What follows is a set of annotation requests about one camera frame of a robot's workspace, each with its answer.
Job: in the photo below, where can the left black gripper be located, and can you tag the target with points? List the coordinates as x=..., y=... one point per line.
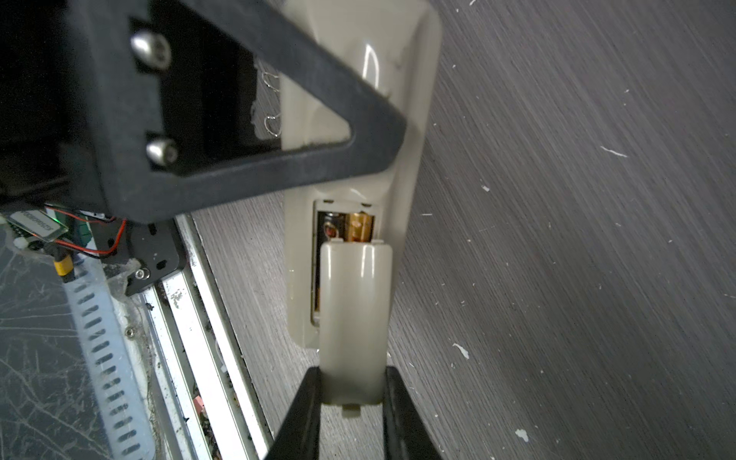
x=47, y=151

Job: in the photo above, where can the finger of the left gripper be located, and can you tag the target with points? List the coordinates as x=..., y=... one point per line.
x=168, y=88

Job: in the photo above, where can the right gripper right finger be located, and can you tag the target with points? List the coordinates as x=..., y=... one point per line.
x=405, y=436

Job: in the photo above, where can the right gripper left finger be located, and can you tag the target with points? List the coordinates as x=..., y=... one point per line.
x=299, y=435

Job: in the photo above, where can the grey remote battery cover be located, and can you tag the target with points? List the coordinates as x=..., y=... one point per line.
x=354, y=311

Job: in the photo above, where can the white remote control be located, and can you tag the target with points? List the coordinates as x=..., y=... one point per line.
x=393, y=47

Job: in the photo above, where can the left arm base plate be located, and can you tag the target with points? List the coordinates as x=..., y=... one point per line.
x=142, y=255

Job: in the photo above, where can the slotted cable duct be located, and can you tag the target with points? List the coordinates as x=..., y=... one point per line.
x=121, y=406

